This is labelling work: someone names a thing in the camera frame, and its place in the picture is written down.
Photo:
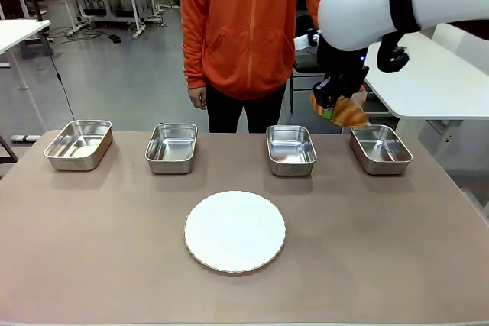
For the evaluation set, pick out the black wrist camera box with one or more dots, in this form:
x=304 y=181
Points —
x=322 y=93

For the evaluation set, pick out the golden brown croissant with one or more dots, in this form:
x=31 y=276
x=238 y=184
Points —
x=349 y=114

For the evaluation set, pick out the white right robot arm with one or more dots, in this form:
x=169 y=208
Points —
x=363 y=13

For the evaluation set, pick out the white desk with metal legs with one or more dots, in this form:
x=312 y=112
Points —
x=19 y=32

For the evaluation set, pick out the black chair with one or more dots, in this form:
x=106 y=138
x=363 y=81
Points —
x=305 y=62

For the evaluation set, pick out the white power strip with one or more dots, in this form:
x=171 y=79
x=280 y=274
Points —
x=24 y=137

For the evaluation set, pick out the rectangular stainless steel container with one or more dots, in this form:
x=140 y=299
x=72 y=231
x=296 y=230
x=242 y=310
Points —
x=380 y=150
x=78 y=146
x=171 y=148
x=291 y=150

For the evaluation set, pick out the person in orange hoodie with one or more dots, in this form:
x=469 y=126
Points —
x=244 y=28

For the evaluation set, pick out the person's right hand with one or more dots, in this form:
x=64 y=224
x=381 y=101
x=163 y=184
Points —
x=198 y=97

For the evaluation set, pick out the white table with white legs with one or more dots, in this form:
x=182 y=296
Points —
x=420 y=81

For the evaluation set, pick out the person's right forearm orange sleeve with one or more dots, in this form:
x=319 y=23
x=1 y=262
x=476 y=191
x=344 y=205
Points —
x=193 y=59

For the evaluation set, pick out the small black floor object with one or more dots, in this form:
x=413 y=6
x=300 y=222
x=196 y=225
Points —
x=114 y=38

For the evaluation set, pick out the white scalloped round plate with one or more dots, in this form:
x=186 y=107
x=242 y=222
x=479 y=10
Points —
x=235 y=230

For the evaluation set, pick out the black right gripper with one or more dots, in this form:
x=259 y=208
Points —
x=340 y=62

